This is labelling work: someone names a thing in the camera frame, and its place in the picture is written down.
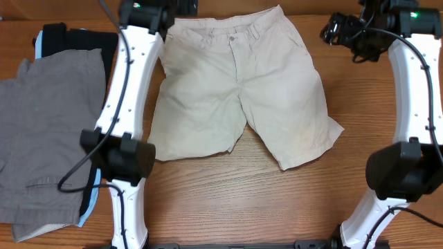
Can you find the light blue folded garment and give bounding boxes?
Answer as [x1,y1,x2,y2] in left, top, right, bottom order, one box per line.
[34,30,101,228]

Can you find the black folded garment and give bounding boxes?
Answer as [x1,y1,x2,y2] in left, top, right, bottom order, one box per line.
[26,23,118,220]

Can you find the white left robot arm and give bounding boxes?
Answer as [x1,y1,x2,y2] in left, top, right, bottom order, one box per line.
[80,1,198,248]

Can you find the grey folded shorts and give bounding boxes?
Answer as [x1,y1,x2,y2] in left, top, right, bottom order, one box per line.
[1,49,106,242]

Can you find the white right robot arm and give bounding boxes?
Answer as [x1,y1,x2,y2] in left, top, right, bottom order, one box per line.
[320,0,442,249]

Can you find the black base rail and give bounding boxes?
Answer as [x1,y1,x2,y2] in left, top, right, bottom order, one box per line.
[143,239,343,249]

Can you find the beige shorts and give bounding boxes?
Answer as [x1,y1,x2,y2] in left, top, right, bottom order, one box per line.
[148,6,343,170]

